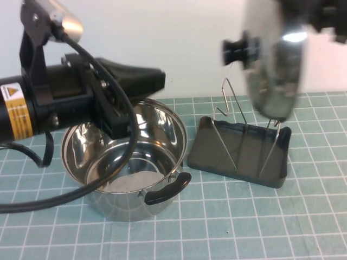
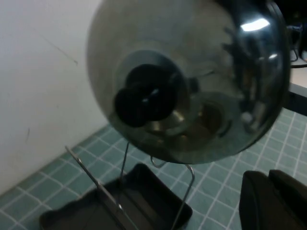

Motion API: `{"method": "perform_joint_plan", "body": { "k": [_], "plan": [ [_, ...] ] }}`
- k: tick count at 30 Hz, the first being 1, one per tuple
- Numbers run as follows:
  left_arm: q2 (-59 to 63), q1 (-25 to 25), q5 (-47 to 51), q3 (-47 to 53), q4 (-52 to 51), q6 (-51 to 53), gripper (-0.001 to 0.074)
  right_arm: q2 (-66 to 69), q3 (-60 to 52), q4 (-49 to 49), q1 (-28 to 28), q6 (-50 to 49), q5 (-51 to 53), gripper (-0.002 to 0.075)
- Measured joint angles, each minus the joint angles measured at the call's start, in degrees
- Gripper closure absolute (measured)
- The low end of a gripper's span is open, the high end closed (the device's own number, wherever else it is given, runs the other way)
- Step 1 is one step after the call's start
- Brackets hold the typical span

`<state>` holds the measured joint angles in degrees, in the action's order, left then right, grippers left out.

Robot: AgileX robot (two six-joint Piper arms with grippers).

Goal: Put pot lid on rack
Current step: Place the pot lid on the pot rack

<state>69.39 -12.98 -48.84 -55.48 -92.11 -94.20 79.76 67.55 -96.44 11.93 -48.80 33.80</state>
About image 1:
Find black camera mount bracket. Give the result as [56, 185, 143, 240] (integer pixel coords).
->
[19, 0, 52, 92]

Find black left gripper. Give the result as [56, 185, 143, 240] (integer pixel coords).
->
[28, 53, 166, 140]

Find thick black cable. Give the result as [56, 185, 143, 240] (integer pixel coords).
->
[0, 25, 136, 215]

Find thin black cable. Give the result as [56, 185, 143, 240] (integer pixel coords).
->
[0, 129, 55, 169]

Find stainless steel pot black handles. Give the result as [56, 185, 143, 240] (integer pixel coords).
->
[61, 97, 192, 223]

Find black tray wire lid rack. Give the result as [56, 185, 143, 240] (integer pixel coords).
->
[187, 77, 293, 189]

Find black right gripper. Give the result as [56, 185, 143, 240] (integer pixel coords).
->
[280, 0, 347, 44]

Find silver cylindrical wrist camera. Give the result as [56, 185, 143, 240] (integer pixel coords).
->
[44, 0, 84, 43]

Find stainless steel pot lid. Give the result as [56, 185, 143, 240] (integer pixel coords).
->
[221, 0, 305, 121]

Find green grid pattern tablecloth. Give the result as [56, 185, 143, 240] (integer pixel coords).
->
[0, 91, 347, 260]

